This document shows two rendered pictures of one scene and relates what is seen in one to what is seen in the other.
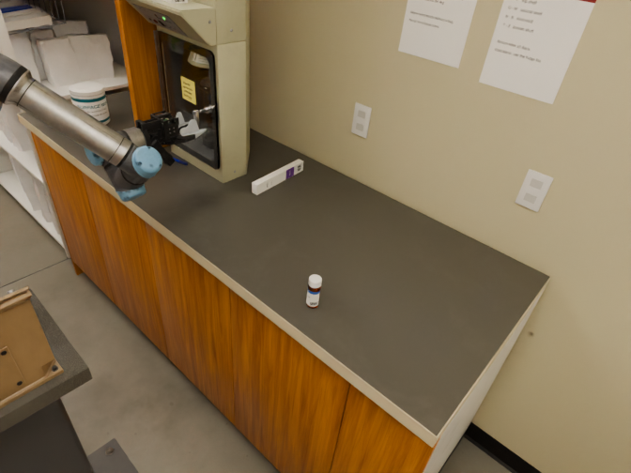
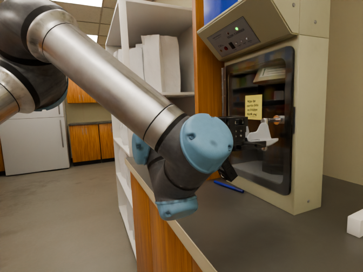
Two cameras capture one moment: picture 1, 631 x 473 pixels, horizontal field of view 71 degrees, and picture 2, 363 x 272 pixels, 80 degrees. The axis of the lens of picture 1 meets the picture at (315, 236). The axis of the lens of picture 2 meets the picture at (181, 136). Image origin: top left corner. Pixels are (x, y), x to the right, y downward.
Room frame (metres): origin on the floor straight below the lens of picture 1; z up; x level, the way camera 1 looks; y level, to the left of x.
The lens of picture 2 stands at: (0.72, 0.34, 1.24)
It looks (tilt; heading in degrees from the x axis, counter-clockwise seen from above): 7 degrees down; 29
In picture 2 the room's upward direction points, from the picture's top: 2 degrees counter-clockwise
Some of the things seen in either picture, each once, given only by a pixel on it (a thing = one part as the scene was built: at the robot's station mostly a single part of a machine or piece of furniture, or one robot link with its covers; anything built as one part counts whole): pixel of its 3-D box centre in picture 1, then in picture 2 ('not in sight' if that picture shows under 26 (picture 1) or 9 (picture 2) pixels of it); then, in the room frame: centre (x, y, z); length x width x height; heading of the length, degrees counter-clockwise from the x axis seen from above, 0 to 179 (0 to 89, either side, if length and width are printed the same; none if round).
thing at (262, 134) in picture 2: (193, 128); (263, 134); (1.29, 0.42, 1.17); 0.09 x 0.03 x 0.06; 127
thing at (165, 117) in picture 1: (158, 130); (221, 135); (1.23, 0.51, 1.17); 0.12 x 0.08 x 0.09; 142
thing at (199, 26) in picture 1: (166, 17); (238, 32); (1.41, 0.51, 1.46); 0.32 x 0.11 x 0.10; 52
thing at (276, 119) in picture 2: (201, 121); (269, 133); (1.36, 0.42, 1.17); 0.05 x 0.03 x 0.10; 142
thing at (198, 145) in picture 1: (188, 102); (251, 121); (1.45, 0.48, 1.19); 0.30 x 0.01 x 0.40; 52
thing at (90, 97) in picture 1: (90, 104); not in sight; (1.75, 1.00, 1.02); 0.13 x 0.13 x 0.15
